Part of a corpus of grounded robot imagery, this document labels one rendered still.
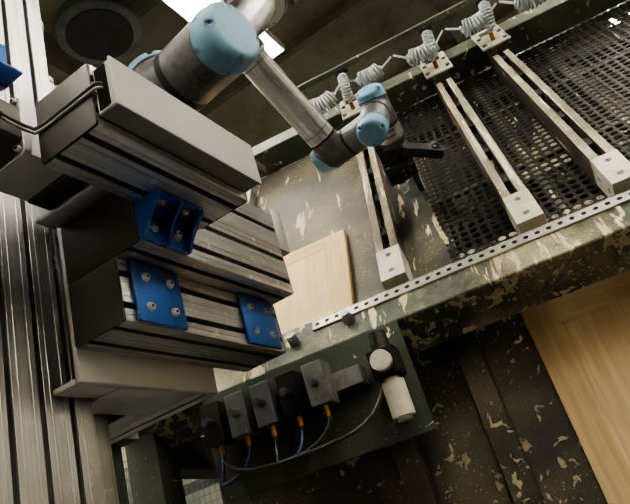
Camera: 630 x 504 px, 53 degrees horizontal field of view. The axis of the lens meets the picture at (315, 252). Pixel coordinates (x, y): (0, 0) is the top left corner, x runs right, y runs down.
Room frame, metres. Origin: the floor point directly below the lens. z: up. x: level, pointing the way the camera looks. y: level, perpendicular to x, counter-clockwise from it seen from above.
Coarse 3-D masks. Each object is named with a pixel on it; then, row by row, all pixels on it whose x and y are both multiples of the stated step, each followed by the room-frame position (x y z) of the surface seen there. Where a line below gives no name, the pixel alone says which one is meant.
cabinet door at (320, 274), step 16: (320, 240) 1.68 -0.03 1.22; (336, 240) 1.65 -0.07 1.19; (288, 256) 1.70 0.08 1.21; (304, 256) 1.67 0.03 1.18; (320, 256) 1.64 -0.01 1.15; (336, 256) 1.60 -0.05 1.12; (288, 272) 1.66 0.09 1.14; (304, 272) 1.63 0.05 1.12; (320, 272) 1.60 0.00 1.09; (336, 272) 1.56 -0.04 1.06; (304, 288) 1.59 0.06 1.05; (320, 288) 1.56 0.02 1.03; (336, 288) 1.53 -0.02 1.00; (352, 288) 1.52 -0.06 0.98; (288, 304) 1.58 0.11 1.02; (304, 304) 1.55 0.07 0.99; (320, 304) 1.52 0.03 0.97; (336, 304) 1.49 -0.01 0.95; (352, 304) 1.47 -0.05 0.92; (288, 320) 1.54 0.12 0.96; (304, 320) 1.51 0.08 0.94
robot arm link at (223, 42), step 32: (224, 0) 1.03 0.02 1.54; (256, 0) 0.91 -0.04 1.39; (288, 0) 1.02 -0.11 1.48; (192, 32) 0.75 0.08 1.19; (224, 32) 0.76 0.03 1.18; (256, 32) 0.91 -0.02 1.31; (160, 64) 0.80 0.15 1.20; (192, 64) 0.79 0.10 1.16; (224, 64) 0.79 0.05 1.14; (192, 96) 0.84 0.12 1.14
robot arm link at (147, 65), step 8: (144, 56) 0.83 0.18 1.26; (152, 56) 0.83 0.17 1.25; (136, 64) 0.83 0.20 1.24; (144, 64) 0.83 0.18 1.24; (152, 64) 0.81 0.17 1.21; (136, 72) 0.83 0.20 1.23; (144, 72) 0.82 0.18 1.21; (152, 72) 0.81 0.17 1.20; (160, 72) 0.81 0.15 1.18; (152, 80) 0.82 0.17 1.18; (160, 80) 0.81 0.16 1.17; (168, 88) 0.82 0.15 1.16; (176, 96) 0.83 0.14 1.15; (192, 104) 0.86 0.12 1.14; (200, 104) 0.87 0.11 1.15
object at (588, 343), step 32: (608, 288) 1.45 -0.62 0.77; (544, 320) 1.49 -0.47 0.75; (576, 320) 1.48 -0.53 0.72; (608, 320) 1.46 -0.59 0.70; (544, 352) 1.50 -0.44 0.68; (576, 352) 1.49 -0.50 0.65; (608, 352) 1.47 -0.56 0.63; (576, 384) 1.49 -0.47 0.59; (608, 384) 1.48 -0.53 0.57; (576, 416) 1.50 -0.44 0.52; (608, 416) 1.49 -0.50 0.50; (608, 448) 1.49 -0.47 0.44; (608, 480) 1.50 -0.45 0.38
